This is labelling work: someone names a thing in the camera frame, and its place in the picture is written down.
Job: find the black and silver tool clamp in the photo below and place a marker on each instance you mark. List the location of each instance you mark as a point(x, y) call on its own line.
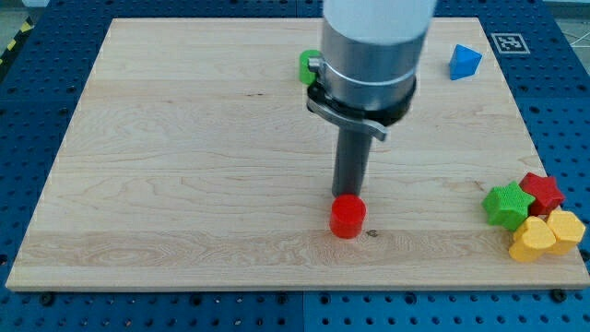
point(383, 110)

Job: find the green cylinder block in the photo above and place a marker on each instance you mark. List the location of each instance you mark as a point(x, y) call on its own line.
point(309, 64)

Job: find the red star block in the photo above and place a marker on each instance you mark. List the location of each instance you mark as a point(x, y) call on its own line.
point(546, 192)

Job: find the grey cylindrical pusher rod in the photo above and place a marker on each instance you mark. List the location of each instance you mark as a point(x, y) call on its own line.
point(352, 153)

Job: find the red cylinder block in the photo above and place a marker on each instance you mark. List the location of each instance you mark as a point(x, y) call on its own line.
point(348, 213)

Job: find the white fiducial marker tag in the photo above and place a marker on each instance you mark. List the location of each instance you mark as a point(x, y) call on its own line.
point(510, 43)

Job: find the blue triangular prism block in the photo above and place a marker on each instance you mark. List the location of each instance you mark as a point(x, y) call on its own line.
point(464, 62)

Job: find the yellow heart block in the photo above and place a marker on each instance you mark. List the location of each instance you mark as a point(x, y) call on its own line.
point(531, 240)

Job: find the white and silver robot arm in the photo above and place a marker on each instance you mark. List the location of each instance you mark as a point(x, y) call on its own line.
point(365, 75)

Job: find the green star block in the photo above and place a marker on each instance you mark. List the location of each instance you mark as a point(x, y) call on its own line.
point(507, 206)

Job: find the light wooden board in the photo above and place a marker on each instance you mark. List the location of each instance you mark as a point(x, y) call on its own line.
point(191, 163)

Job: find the yellow hexagon block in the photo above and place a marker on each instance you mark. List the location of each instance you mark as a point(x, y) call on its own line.
point(567, 229)

